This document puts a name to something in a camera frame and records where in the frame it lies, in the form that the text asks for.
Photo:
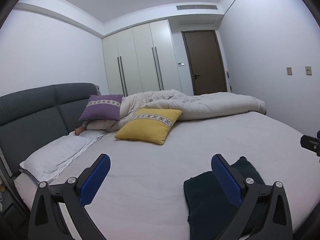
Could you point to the dark grey padded headboard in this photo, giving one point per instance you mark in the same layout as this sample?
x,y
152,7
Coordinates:
x,y
32,118

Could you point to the beige duvet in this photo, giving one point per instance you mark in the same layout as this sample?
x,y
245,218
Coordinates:
x,y
197,107

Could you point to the right wall socket plate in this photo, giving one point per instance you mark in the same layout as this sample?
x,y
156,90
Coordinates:
x,y
308,70

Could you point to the orange-brown plush toy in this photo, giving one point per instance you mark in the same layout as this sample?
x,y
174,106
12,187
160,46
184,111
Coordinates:
x,y
79,130

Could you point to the cream wardrobe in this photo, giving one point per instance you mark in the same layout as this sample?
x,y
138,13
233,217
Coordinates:
x,y
141,59

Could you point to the left wall switch plate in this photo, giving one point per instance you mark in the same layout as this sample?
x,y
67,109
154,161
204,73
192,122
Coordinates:
x,y
289,70

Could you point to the white pillow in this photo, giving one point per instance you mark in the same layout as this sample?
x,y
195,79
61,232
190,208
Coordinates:
x,y
48,162

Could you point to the purple embroidered cushion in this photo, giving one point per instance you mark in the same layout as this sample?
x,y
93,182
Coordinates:
x,y
102,107

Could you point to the white bed sheet mattress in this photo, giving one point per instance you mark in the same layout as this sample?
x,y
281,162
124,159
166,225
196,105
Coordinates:
x,y
142,196

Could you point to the yellow embroidered cushion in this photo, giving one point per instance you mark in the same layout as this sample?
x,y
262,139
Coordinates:
x,y
149,125

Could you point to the ceiling air vent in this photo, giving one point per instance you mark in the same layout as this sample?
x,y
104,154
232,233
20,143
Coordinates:
x,y
196,7

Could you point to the dark green knit garment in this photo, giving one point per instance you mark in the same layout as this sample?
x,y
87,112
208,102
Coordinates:
x,y
209,209

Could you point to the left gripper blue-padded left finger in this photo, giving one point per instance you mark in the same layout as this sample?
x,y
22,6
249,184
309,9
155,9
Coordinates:
x,y
92,178

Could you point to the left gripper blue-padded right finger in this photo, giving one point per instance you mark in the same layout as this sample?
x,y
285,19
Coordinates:
x,y
230,180

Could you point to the dark brown door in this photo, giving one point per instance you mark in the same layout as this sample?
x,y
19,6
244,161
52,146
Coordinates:
x,y
205,61

